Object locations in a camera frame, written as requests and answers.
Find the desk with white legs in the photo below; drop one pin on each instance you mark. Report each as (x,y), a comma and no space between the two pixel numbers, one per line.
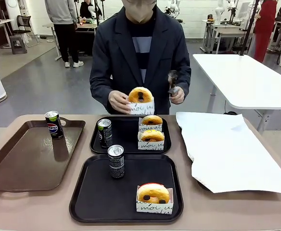
(51,26)

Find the person's left forearm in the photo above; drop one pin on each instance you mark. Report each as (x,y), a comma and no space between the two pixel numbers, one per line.
(186,81)

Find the person's torso in dark blazer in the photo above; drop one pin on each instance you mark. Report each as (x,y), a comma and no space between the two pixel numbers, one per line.
(116,60)

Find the large white paper sheet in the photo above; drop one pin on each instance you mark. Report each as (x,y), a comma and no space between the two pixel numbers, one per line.
(227,149)

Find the seated person in black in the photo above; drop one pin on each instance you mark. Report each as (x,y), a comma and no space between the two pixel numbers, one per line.
(86,9)

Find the white desk with equipment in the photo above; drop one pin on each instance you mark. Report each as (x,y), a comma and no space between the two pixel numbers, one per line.
(227,30)

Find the person's left hand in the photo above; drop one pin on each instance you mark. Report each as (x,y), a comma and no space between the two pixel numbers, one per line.
(178,96)

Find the person's right hand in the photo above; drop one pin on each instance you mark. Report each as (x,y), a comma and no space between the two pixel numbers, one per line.
(117,102)

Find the black stand pole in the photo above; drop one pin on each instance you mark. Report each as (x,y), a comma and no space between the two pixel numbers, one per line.
(250,26)

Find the standing person in grey hoodie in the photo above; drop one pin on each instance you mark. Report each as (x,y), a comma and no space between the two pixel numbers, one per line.
(61,14)

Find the person's right forearm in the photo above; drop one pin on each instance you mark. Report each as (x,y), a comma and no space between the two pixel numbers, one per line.
(99,96)

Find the person in red clothes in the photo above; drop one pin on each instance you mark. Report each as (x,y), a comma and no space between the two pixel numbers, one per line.
(264,24)

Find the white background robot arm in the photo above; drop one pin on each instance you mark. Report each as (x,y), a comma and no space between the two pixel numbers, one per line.
(174,7)
(219,12)

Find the black office chair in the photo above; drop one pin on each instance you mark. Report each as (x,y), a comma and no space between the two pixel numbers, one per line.
(25,22)

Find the dark donut with coloured sprinkles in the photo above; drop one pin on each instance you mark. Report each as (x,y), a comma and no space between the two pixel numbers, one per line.
(134,95)

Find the black green Pepsi can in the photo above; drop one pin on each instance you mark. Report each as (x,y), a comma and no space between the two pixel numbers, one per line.
(116,163)
(55,125)
(105,134)

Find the white table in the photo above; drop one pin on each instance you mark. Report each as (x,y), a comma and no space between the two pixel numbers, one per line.
(246,79)

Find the dark serving tongs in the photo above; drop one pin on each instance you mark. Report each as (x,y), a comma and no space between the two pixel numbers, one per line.
(172,80)

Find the grey step stool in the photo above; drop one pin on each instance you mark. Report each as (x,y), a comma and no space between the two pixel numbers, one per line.
(19,44)

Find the green box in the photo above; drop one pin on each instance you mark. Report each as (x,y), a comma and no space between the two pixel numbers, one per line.
(88,21)

